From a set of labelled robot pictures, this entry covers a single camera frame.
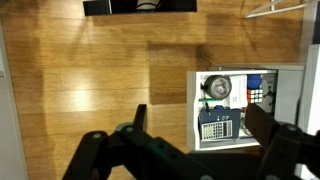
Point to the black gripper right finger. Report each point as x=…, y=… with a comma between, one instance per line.
x=261, y=125

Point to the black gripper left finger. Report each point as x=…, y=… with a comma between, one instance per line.
x=140, y=116

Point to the white desk with drawer cabinet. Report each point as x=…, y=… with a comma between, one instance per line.
x=290, y=96

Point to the white open drawer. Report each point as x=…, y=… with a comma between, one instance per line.
x=191, y=110

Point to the white-faced puzzle cube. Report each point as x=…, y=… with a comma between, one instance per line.
x=255, y=96

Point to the blue calculator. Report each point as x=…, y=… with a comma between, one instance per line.
x=230, y=115

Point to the white package with black print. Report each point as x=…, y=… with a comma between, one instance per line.
x=269, y=86

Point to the white printed card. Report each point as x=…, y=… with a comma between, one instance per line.
x=238, y=91

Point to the blue ball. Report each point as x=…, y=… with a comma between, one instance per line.
x=255, y=81

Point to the grey calculator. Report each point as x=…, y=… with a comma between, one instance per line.
x=216, y=130

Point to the black pen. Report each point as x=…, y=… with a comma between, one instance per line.
x=207, y=107

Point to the black flat stand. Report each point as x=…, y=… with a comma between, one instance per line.
x=100, y=7

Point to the grey duct tape roll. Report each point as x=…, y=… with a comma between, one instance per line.
x=208, y=87

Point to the white metal rack frame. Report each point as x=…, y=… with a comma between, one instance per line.
x=266, y=11

